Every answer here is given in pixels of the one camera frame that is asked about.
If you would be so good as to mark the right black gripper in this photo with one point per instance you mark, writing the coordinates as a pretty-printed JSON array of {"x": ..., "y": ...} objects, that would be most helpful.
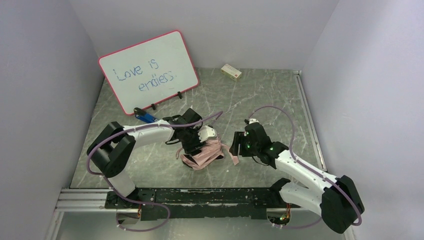
[{"x": 239, "y": 143}]

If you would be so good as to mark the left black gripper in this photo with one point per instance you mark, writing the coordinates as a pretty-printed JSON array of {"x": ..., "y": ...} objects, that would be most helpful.
[{"x": 192, "y": 145}]

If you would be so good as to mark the pink and black folding umbrella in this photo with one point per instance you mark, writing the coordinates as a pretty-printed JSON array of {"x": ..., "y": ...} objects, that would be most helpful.
[{"x": 212, "y": 150}]

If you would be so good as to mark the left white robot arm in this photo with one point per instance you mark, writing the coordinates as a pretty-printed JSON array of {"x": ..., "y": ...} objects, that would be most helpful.
[{"x": 111, "y": 150}]

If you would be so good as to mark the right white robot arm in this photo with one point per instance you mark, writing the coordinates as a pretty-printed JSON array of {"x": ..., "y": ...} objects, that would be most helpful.
[{"x": 334, "y": 199}]

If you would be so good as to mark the blue stapler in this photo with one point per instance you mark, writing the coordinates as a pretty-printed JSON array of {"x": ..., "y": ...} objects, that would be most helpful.
[{"x": 143, "y": 116}]

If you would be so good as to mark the small white cardboard box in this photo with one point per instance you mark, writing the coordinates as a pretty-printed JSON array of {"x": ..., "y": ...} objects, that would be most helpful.
[{"x": 231, "y": 72}]

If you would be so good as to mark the pink framed whiteboard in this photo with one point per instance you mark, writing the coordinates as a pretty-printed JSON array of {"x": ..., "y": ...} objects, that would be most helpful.
[{"x": 150, "y": 72}]

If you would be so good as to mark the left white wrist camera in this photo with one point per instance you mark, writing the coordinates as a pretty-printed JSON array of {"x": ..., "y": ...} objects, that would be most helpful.
[{"x": 206, "y": 132}]

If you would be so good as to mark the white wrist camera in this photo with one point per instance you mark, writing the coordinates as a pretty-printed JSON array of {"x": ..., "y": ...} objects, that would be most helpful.
[
  {"x": 206, "y": 132},
  {"x": 252, "y": 121}
]

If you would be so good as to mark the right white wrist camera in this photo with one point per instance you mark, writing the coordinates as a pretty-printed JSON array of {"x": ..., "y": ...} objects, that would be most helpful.
[{"x": 252, "y": 121}]

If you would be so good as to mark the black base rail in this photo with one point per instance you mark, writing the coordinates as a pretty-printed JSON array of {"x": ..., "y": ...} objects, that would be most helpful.
[{"x": 191, "y": 203}]

